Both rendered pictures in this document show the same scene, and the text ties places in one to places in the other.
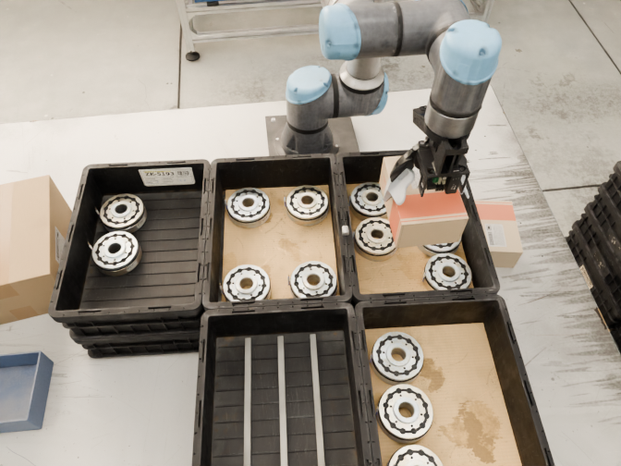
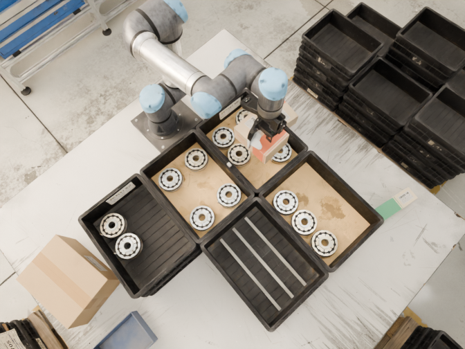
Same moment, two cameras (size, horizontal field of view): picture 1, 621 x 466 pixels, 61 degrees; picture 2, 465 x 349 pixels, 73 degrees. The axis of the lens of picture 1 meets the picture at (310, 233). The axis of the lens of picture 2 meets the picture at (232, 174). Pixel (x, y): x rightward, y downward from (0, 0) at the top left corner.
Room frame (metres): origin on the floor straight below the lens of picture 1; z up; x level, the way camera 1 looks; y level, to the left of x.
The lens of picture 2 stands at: (0.25, 0.15, 2.13)
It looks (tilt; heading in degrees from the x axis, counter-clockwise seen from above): 71 degrees down; 329
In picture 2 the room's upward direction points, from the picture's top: 7 degrees counter-clockwise
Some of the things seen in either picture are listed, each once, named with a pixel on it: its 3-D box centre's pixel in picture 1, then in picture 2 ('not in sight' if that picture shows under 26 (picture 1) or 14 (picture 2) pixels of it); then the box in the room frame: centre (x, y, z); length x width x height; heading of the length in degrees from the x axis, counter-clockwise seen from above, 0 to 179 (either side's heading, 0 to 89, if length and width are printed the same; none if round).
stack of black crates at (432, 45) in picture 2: not in sight; (420, 62); (0.62, -1.61, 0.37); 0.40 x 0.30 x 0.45; 7
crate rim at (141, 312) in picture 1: (138, 233); (136, 232); (0.65, 0.38, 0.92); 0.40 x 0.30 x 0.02; 4
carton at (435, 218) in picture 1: (420, 199); (261, 136); (0.61, -0.21, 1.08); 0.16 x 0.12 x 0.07; 7
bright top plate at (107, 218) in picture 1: (121, 210); (112, 225); (0.75, 0.45, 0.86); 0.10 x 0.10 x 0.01
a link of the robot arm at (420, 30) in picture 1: (432, 27); (241, 73); (0.69, -0.18, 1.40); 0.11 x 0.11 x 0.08; 8
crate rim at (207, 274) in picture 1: (275, 226); (196, 183); (0.67, 0.08, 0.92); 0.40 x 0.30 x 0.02; 4
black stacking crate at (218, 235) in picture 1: (276, 239); (198, 187); (0.67, 0.08, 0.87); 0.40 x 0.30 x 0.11; 4
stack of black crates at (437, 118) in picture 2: not in sight; (436, 140); (0.18, -1.26, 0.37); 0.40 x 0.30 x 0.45; 7
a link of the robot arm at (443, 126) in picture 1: (453, 113); (270, 104); (0.59, -0.21, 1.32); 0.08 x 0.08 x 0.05
